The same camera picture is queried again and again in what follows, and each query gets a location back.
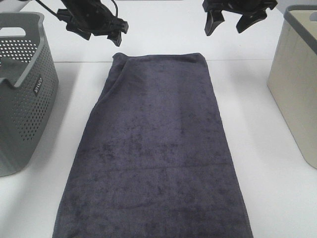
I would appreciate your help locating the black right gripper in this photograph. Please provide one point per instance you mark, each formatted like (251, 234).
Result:
(252, 11)

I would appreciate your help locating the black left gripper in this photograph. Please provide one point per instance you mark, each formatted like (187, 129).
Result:
(87, 17)

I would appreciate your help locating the dark grey towel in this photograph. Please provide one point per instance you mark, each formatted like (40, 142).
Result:
(153, 160)

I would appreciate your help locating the grey perforated plastic basket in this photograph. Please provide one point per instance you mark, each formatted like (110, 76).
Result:
(28, 87)

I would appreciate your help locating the beige bin with grey rim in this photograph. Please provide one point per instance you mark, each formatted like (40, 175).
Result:
(293, 77)

